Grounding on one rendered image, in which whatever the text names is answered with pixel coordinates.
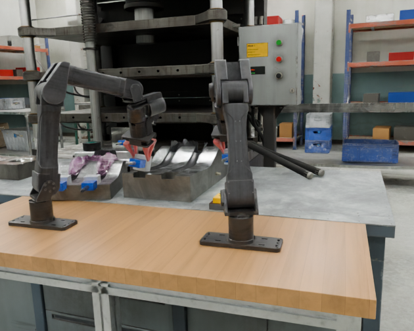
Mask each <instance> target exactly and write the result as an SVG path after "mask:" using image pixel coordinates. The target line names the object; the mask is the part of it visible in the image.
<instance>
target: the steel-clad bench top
mask: <svg viewBox="0 0 414 331"><path fill-rule="evenodd" d="M250 168H251V171H252V175H253V180H254V188H256V190H257V197H258V210H259V215H264V216H272V217H288V218H297V219H312V220H321V221H336V222H345V223H361V224H366V225H378V226H387V227H396V224H395V221H394V217H393V214H392V210H391V207H390V202H389V200H388V196H387V193H386V189H385V186H384V181H383V179H382V175H381V172H379V171H348V170H331V169H323V170H324V171H325V174H324V176H322V177H320V176H318V175H315V174H313V178H312V179H307V178H305V177H303V176H301V175H300V174H298V173H296V172H294V171H292V170H290V169H288V168H283V167H252V166H250ZM225 182H226V176H225V177H224V178H223V179H222V180H220V181H219V182H217V183H216V184H215V185H214V186H212V187H211V188H209V189H208V190H207V191H206V192H204V193H203V194H201V195H200V196H199V197H198V198H196V199H195V200H193V201H192V202H177V201H168V200H151V199H142V198H124V190H123V187H122V188H121V189H120V191H119V192H118V193H117V194H116V195H115V196H114V197H113V198H112V199H111V200H78V201H86V202H102V203H111V204H127V205H135V206H151V207H159V208H175V209H184V210H199V211H215V212H223V210H209V203H210V202H211V201H212V200H213V197H214V196H216V195H217V194H218V193H220V190H223V189H225ZM32 188H33V186H32V177H28V178H25V179H22V180H19V181H18V180H7V179H0V194H1V195H9V196H30V192H31V190H32Z"/></svg>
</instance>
